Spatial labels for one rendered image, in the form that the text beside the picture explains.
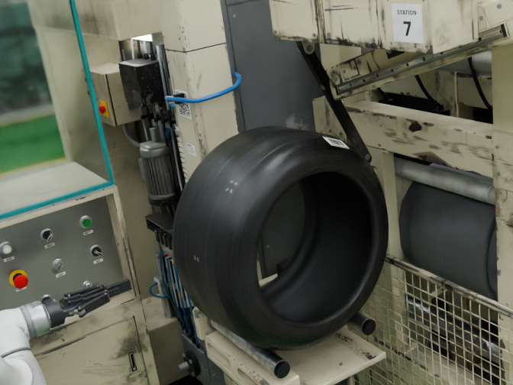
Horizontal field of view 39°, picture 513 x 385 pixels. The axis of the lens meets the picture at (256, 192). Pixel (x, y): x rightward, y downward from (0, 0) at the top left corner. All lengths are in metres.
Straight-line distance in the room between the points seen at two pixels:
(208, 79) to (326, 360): 0.82
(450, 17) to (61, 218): 1.25
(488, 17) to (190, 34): 0.75
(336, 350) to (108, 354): 0.73
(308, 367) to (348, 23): 0.91
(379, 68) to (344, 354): 0.78
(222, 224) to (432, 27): 0.62
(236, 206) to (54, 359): 0.90
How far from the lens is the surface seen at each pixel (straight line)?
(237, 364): 1.99
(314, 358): 2.06
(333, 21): 1.79
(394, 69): 1.86
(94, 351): 2.35
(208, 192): 1.73
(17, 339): 1.94
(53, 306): 1.98
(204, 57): 1.95
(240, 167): 1.70
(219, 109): 1.98
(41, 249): 2.23
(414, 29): 1.59
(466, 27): 1.62
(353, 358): 2.05
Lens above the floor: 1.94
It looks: 20 degrees down
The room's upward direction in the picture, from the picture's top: 8 degrees counter-clockwise
